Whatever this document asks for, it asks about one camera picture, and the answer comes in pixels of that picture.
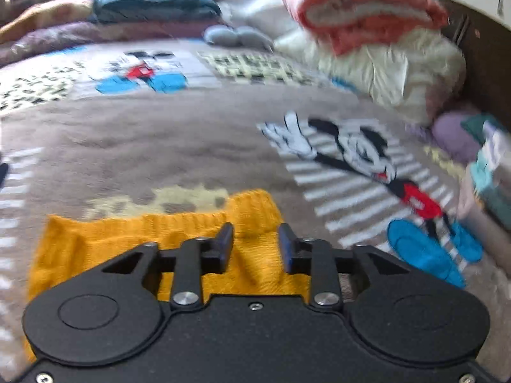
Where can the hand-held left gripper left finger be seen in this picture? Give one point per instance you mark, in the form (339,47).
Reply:
(225,244)

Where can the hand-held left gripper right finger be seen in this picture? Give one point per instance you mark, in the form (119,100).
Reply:
(285,247)

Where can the yellow knit sweater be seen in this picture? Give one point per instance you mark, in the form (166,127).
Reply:
(119,243)

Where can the cartoon mouse printed blanket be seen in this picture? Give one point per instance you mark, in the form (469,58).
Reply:
(167,143)

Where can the pale pink plush toy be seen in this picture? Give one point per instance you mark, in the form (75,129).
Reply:
(479,215)

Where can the purple cloth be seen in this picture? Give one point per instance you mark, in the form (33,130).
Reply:
(453,133)

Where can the grey plush toy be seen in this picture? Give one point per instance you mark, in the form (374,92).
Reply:
(237,36)

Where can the white duvet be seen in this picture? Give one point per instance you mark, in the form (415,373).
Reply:
(399,72)

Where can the teal soft toy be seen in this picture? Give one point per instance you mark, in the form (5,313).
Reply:
(493,175)

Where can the blue folded blanket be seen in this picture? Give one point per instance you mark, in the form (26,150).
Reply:
(155,6)

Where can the pink folded blanket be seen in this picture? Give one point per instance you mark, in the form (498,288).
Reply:
(359,8)

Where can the purple quilt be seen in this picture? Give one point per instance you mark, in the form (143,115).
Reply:
(80,34)

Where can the dark wooden headboard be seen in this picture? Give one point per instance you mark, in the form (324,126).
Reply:
(487,60)

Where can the patterned pillow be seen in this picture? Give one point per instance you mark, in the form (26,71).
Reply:
(44,16)

